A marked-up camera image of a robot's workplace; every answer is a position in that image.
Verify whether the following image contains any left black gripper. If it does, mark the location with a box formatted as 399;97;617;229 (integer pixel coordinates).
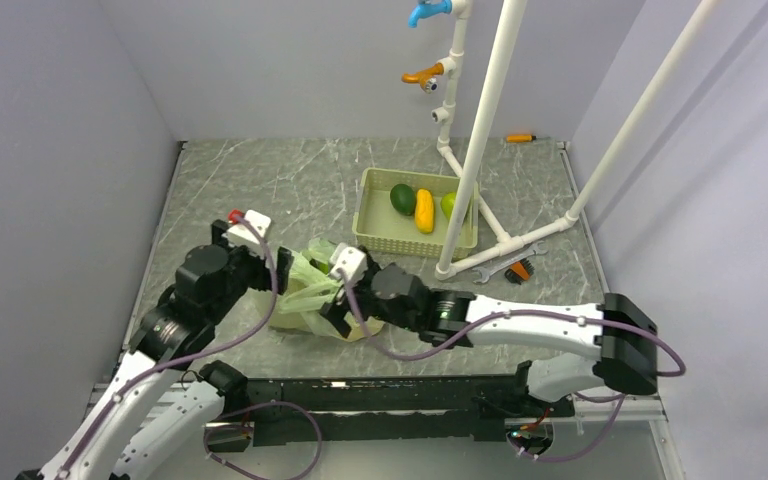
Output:
207;219;293;323

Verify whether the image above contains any light green plastic bag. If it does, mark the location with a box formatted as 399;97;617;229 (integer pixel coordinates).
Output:
268;238;365;342

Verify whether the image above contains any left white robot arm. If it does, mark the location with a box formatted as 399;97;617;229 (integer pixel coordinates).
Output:
17;210;292;479

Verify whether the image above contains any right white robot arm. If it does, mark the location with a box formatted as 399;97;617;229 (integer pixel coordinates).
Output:
320;245;659;415

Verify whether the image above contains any yellow fake mango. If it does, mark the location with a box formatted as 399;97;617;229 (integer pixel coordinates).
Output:
414;189;435;234

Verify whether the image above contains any dark green fake avocado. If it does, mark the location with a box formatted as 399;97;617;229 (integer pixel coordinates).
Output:
389;183;417;216

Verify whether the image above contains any light green fake pear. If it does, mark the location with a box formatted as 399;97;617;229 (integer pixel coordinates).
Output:
440;192;457;221

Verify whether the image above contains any pale green plastic basket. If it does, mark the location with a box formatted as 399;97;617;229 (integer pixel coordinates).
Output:
352;168;460;257

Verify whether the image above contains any silver open-end wrench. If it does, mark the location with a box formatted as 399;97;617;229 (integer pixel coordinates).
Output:
472;240;548;284

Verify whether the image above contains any orange black brush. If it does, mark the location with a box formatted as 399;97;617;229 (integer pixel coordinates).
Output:
504;259;534;284

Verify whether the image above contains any orange plastic faucet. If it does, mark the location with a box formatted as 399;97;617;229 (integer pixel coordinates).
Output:
401;62;446;90

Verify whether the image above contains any blue plastic faucet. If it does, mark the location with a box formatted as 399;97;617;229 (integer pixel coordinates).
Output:
408;0;453;28

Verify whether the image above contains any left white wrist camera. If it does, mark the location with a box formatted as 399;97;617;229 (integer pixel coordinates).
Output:
225;209;273;257

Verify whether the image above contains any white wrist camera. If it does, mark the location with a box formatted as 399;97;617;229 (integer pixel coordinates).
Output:
225;209;273;257
328;243;368;284

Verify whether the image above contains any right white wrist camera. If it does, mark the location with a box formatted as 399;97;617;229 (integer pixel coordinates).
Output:
328;243;368;284

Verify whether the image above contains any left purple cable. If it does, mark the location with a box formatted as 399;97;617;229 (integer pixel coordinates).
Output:
52;215;324;480

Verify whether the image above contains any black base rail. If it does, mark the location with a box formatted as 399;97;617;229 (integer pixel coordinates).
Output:
208;374;575;452

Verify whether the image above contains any white PVC pipe frame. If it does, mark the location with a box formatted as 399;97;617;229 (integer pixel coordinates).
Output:
434;1;718;281

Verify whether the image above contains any orange handled screwdriver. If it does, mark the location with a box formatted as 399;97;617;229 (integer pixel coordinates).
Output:
505;134;537;143

